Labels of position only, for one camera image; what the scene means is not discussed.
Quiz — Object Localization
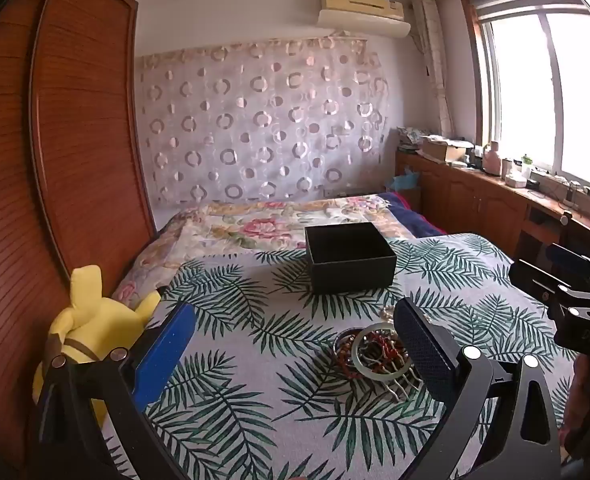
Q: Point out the yellow plush toy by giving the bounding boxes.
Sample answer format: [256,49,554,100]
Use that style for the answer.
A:
[32,265,162,426]

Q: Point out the floral blanket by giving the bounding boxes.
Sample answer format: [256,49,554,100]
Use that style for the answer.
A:
[112,192,418,306]

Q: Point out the black square box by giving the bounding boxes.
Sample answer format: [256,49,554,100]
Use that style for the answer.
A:
[304,222,397,295]

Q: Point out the pile of papers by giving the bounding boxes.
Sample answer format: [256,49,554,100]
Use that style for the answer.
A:
[396,126,432,154]

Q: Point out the long wooden cabinet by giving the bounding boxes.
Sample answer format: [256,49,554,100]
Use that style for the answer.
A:
[394,151,590,281]

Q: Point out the beige air conditioner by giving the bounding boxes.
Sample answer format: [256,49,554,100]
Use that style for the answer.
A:
[316,0,410,37]

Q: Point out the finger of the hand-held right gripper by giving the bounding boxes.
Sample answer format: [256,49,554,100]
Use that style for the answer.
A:
[508,258,572,307]
[545,242,590,275]

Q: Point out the wood framed window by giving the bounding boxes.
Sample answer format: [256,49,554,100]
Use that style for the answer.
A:
[459,0,590,203]

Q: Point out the circle patterned wall curtain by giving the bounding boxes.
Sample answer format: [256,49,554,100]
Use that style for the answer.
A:
[137,35,393,206]

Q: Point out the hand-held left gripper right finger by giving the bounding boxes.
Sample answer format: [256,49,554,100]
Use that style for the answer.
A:
[392,297,563,480]

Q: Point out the brown wooden wardrobe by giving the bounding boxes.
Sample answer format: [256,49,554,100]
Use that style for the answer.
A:
[0,0,158,480]

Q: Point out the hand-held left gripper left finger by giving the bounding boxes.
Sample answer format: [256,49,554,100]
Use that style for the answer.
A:
[35,302,198,480]

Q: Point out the pale green jade bangle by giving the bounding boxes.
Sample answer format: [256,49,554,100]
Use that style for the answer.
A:
[351,329,417,382]

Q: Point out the dark blue blanket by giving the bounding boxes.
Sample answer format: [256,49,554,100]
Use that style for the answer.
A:
[377,191,448,239]

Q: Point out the pale patterned window curtain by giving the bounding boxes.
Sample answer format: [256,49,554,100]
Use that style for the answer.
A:
[411,0,457,139]

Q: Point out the open cardboard box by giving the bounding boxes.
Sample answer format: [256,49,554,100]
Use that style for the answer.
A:
[421,136,469,164]

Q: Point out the green leaf print tablecloth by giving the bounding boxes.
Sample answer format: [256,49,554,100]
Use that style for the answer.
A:
[102,232,583,480]

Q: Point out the blue plastic bag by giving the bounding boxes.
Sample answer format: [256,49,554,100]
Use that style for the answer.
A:
[387,167,422,192]

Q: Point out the metal hair comb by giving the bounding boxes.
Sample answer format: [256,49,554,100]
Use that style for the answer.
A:
[382,367,424,404]

